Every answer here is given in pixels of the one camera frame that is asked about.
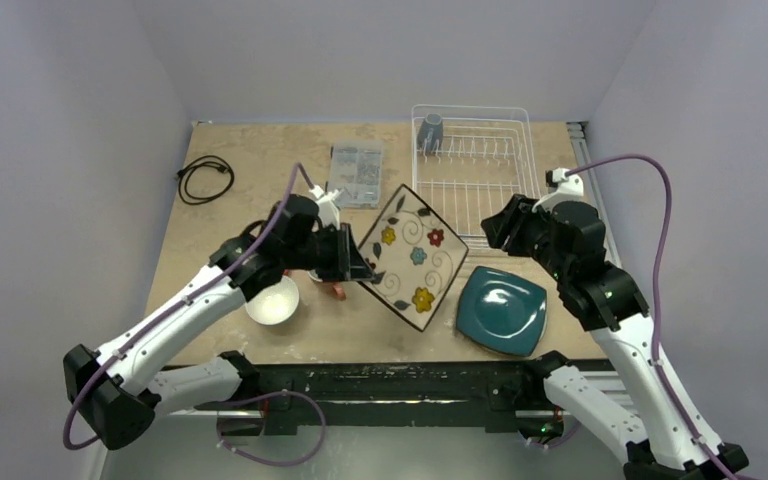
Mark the black table edge rail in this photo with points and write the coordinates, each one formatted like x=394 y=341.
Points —
x=489 y=395

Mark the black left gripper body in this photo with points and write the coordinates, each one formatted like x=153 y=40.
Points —
x=327 y=251

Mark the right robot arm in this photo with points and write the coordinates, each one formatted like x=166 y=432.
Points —
x=664 y=437

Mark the white bowl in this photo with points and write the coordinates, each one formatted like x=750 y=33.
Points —
x=275 y=304

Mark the white wire dish rack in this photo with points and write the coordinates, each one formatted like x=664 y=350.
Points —
x=487 y=156

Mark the square floral plate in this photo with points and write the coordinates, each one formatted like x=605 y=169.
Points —
x=415 y=256

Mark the teal square plate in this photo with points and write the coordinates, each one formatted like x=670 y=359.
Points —
x=502 y=312

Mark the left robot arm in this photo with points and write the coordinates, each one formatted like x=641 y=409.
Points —
x=178 y=331

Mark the grey printed mug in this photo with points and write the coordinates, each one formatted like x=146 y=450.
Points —
x=430 y=134

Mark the pink flowered mug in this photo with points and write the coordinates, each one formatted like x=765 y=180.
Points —
x=332 y=289

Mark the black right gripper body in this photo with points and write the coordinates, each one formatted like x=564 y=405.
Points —
x=513 y=221

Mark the clear plastic screw box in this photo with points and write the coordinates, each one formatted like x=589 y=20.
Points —
x=355 y=172

